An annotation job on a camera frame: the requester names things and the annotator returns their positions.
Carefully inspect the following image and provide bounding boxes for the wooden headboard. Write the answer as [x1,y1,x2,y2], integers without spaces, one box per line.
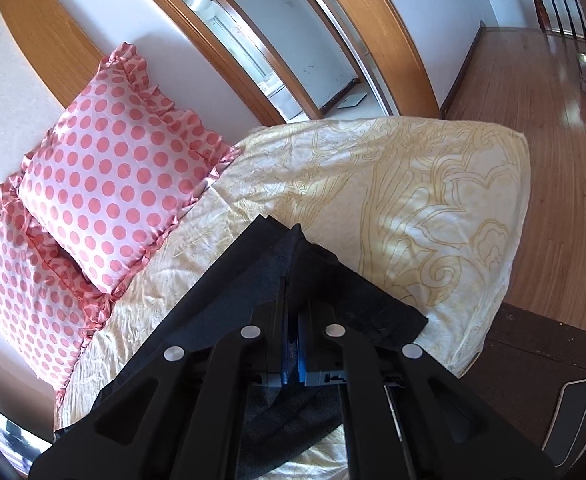
[0,0,104,108]

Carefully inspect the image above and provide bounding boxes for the pink polka dot pillow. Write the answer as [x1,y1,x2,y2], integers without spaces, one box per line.
[17,42,241,297]
[0,172,110,396]

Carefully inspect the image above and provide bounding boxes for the dark brown rug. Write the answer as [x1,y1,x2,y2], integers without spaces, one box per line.
[460,300,586,466]

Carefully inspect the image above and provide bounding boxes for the white flat floor item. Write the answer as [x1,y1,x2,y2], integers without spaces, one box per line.
[338,91,368,110]

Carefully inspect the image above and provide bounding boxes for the yellow patterned bed sheet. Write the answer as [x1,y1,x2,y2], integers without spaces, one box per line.
[53,116,532,480]

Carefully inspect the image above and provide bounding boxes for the wooden sliding door frame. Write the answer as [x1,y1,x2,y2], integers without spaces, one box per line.
[278,0,441,121]

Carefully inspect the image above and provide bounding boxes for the grey white-rimmed pad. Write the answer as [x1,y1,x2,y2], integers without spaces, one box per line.
[540,377,586,471]

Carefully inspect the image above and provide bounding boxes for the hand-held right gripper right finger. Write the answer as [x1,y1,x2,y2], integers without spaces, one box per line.
[297,304,564,480]

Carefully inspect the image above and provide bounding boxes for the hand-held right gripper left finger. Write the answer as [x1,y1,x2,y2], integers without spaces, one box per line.
[30,304,292,480]

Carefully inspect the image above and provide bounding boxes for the black pants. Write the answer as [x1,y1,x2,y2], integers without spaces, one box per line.
[53,215,430,480]

